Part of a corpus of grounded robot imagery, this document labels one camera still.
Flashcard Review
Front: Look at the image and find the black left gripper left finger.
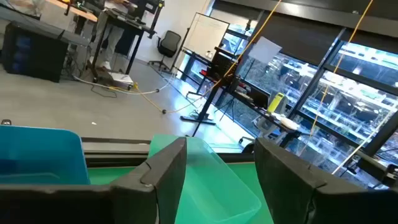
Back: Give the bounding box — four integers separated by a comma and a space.
0, 136, 188, 224

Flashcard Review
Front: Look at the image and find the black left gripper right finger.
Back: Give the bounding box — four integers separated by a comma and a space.
253, 137, 398, 224

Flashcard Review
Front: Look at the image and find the green table mat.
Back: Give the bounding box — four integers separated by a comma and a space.
88, 161, 275, 224

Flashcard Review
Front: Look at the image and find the white bowl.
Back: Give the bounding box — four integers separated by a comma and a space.
273, 113, 301, 131

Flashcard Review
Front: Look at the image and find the teal translucent plastic bin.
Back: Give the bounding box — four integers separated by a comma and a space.
147, 134, 262, 224

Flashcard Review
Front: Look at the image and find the yellow-green bottle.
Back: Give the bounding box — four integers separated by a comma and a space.
266, 92, 285, 114

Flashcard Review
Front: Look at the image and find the black laptop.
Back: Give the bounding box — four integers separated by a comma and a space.
250, 86, 270, 110

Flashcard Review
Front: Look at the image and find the black tripod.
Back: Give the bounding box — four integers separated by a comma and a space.
214, 93, 237, 122

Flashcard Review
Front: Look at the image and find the blue plastic bin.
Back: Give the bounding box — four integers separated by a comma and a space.
0, 124, 91, 186

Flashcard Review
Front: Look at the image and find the long black window desk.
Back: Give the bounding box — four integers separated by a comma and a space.
180, 46, 312, 149

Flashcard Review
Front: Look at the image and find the white box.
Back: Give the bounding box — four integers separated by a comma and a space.
107, 71, 135, 87

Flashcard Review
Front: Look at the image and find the white paper sign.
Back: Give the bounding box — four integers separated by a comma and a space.
248, 36, 283, 65

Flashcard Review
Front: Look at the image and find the black equipment case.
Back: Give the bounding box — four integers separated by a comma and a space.
211, 46, 239, 78

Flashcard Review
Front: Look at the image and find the black office chair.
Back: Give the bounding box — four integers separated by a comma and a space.
148, 30, 182, 74

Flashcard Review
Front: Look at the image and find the person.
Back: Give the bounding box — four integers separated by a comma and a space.
90, 0, 137, 71

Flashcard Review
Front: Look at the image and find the black standing desk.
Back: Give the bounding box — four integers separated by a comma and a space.
90, 7, 158, 80

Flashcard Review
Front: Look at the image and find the whiteboard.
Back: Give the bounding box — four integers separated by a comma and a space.
170, 12, 231, 74

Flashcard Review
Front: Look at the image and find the black cabinet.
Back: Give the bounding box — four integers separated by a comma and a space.
1, 21, 91, 83

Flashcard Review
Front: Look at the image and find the wooden desk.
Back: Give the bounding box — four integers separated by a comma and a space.
46, 0, 99, 23

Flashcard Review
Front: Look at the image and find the black metal table frame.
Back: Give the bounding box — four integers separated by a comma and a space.
80, 136, 257, 169

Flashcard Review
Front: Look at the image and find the black floor cable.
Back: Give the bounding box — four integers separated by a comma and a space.
90, 85, 118, 99

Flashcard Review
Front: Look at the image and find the yellow cable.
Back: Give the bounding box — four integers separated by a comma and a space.
298, 0, 374, 156
133, 0, 283, 114

